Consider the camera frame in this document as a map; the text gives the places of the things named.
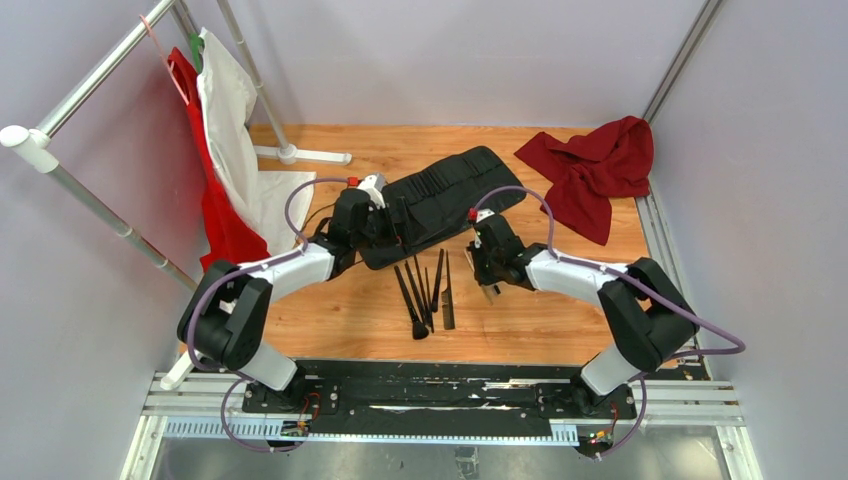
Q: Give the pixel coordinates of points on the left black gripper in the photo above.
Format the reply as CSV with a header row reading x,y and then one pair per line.
x,y
393,237

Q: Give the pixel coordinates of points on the dark red cloth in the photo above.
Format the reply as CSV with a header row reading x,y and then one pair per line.
x,y
587,171

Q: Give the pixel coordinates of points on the right corner aluminium post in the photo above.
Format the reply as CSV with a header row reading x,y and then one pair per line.
x,y
691,41

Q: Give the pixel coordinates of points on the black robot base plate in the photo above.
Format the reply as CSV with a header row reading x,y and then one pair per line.
x,y
413,402

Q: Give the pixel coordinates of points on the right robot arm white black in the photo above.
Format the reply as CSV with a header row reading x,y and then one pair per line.
x,y
647,316

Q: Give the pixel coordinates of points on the thin black makeup brush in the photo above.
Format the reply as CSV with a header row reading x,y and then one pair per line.
x,y
423,313

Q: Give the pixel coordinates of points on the large black powder brush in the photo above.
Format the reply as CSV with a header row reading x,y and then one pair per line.
x,y
419,330

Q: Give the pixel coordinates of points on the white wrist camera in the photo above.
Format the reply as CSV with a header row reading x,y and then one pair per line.
x,y
476,216
373,185

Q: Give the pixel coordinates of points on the black comb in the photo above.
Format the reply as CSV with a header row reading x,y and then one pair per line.
x,y
447,298

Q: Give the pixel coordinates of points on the black makeup brush roll case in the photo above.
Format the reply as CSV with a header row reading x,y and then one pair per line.
x,y
432,205

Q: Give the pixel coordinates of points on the silver clothes rack frame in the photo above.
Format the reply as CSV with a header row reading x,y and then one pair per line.
x,y
81,308

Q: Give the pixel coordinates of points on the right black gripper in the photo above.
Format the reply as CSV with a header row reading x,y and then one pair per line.
x,y
483,277

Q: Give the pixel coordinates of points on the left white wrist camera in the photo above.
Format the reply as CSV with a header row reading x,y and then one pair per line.
x,y
373,185

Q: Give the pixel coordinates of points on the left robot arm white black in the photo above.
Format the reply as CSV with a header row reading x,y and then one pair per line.
x,y
224,322

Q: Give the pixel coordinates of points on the aluminium rail frame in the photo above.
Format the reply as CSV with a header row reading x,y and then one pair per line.
x,y
692,428

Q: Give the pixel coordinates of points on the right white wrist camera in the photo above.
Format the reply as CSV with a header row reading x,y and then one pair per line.
x,y
476,216

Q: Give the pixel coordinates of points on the pink hanger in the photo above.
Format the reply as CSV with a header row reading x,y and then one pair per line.
x,y
163,58

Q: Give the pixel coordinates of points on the red hanging garment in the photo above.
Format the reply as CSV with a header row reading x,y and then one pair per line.
x,y
228,236

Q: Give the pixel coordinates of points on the white hanging cloth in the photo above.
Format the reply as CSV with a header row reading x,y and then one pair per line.
x,y
228,98

